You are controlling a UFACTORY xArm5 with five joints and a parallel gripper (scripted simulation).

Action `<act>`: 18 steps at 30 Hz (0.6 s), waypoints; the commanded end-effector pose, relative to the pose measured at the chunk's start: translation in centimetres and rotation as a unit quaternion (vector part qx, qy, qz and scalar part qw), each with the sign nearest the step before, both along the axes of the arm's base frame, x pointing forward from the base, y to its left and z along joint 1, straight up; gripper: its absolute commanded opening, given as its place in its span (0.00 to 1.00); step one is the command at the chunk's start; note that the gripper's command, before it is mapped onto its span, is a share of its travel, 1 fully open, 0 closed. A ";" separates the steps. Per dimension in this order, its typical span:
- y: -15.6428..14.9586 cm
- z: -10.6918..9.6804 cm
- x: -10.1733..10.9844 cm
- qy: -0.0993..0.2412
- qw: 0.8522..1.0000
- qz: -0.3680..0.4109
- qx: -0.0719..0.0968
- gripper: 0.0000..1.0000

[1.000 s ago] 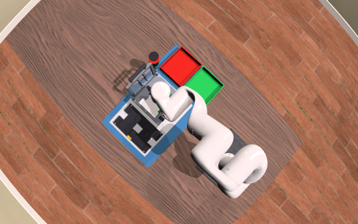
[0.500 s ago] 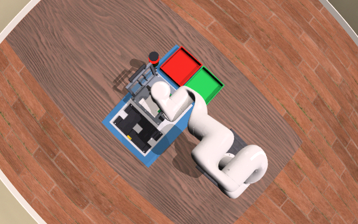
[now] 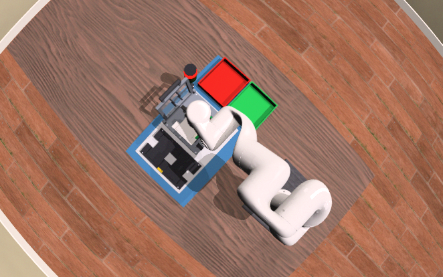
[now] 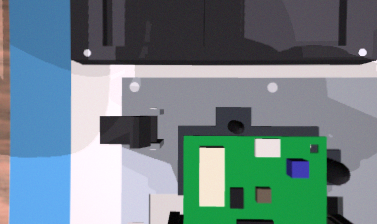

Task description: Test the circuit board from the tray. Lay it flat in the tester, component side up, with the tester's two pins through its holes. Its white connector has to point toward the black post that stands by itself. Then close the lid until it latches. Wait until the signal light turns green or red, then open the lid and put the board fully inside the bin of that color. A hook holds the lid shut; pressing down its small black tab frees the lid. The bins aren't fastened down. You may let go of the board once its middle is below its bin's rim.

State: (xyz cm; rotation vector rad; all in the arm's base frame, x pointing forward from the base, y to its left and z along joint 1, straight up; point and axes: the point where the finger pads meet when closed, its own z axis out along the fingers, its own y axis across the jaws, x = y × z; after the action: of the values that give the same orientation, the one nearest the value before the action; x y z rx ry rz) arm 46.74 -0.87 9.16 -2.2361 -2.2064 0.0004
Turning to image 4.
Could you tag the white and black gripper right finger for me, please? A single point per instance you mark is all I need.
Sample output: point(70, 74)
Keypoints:
point(337, 219)

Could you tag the green circuit board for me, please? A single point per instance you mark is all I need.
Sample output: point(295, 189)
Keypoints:
point(254, 180)

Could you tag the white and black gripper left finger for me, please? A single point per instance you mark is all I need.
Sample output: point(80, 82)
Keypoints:
point(175, 218)

